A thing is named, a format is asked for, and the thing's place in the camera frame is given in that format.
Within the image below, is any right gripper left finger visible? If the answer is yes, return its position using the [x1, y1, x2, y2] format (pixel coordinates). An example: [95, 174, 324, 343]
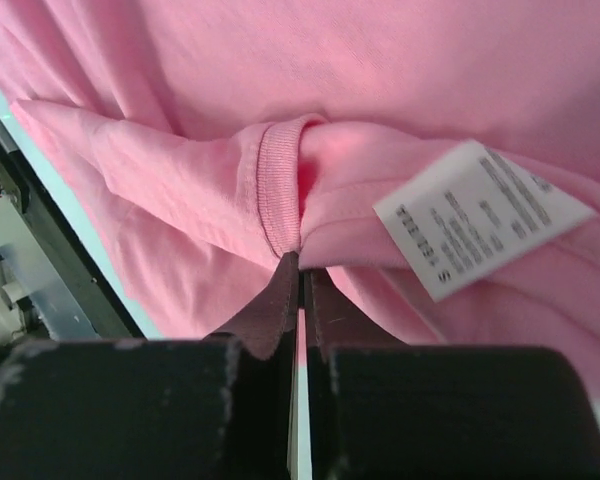
[0, 253, 300, 479]

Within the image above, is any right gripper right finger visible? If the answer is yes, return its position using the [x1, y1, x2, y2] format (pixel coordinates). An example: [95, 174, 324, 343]
[302, 270, 600, 479]

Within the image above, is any pink t shirt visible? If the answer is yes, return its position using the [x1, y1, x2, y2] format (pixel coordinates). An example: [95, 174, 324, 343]
[0, 1, 600, 398]

